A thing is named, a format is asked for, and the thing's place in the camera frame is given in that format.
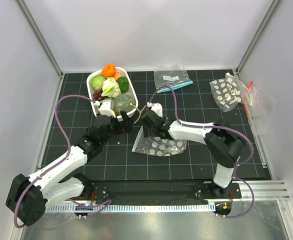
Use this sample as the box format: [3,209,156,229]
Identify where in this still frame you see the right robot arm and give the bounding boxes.
[141,110,252,198]

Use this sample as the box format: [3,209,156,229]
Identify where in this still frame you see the white perforated plastic basket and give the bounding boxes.
[86,67,139,122]

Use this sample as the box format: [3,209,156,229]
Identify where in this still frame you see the green netted melon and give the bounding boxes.
[113,93,146,124]

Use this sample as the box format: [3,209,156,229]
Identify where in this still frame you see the green cabbage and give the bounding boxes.
[90,75,106,91]

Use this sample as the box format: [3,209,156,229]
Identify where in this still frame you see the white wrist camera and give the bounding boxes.
[146,102,163,118]
[98,100,116,118]

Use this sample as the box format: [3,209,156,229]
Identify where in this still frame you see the orange tangerine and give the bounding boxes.
[102,64,117,78]

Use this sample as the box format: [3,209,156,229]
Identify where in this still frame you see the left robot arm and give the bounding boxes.
[5,111,135,229]

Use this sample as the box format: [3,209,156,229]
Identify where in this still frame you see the orange carrot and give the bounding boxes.
[113,72,122,81]

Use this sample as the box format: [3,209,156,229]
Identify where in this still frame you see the aluminium front rail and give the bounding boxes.
[46,202,216,214]

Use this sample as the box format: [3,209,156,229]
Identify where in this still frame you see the blue zipper clear bag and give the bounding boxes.
[153,63,194,94]

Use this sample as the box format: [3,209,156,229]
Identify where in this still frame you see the orange zipper clear bag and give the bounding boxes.
[243,81,276,136]

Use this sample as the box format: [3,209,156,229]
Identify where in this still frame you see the white cauliflower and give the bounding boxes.
[101,77,121,98]

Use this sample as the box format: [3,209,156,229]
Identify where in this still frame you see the green bell pepper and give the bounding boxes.
[117,76,130,94]

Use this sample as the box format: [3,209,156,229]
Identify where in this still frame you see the dark red grapes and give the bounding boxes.
[92,90,106,101]

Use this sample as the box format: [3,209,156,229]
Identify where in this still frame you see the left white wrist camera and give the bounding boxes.
[98,100,116,118]

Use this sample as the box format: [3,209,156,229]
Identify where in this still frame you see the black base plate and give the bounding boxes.
[92,179,242,206]

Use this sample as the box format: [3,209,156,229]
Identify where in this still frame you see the white dotted zip bag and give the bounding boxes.
[131,127,188,157]

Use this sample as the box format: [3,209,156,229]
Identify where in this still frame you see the black grid mat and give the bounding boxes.
[33,69,273,182]

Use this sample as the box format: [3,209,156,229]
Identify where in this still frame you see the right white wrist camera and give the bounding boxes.
[146,102,163,118]

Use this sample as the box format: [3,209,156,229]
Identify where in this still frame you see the green cucumber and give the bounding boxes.
[102,97,114,102]

